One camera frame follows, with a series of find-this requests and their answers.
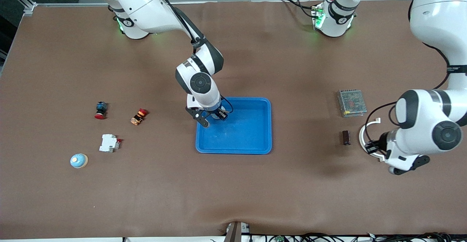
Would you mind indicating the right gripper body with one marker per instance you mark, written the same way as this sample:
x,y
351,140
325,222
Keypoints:
x,y
217,112

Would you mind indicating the blue service bell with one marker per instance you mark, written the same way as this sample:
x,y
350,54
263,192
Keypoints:
x,y
216,113
78,160

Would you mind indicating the large dark electrolytic capacitor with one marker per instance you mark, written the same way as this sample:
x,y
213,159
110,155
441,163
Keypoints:
x,y
346,137

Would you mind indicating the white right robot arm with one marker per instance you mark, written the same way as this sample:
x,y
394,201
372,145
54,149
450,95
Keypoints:
x,y
146,5

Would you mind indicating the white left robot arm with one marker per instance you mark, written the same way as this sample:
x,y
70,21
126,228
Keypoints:
x,y
437,16

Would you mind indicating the blue plastic tray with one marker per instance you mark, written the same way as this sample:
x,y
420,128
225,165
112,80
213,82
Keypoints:
x,y
248,136

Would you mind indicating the metal mesh power supply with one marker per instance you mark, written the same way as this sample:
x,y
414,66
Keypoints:
x,y
352,103

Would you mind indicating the white circuit breaker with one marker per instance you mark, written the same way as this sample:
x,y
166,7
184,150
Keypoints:
x,y
107,143

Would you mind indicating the red button blue body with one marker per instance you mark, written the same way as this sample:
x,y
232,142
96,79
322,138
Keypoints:
x,y
101,108

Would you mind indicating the white curved plastic bracket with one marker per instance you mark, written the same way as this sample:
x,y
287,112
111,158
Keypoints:
x,y
361,134

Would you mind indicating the red orange pushbutton switch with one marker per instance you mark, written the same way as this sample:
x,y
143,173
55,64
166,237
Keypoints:
x,y
138,118

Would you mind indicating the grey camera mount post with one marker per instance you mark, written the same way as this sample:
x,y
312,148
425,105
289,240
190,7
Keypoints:
x,y
235,233

